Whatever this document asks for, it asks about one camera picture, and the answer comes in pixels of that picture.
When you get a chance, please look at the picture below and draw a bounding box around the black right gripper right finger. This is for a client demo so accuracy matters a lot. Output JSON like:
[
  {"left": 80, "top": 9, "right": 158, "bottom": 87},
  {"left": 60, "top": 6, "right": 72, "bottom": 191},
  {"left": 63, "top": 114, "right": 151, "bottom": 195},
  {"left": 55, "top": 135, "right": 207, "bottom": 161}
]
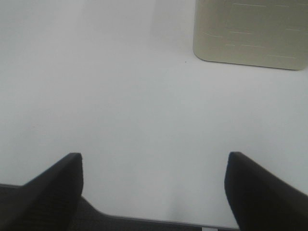
[{"left": 224, "top": 152, "right": 308, "bottom": 231}]

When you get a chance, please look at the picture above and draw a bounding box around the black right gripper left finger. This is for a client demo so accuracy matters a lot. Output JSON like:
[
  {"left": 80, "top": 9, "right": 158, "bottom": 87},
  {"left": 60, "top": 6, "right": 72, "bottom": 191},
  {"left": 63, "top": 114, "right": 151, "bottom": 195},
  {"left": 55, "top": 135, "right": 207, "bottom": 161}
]
[{"left": 0, "top": 153, "right": 83, "bottom": 231}]

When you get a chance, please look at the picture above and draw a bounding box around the beige plastic bin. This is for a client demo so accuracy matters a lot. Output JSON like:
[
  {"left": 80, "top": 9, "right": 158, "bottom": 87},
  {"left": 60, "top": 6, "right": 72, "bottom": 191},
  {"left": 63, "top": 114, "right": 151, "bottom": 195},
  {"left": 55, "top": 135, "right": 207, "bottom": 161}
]
[{"left": 193, "top": 0, "right": 308, "bottom": 70}]

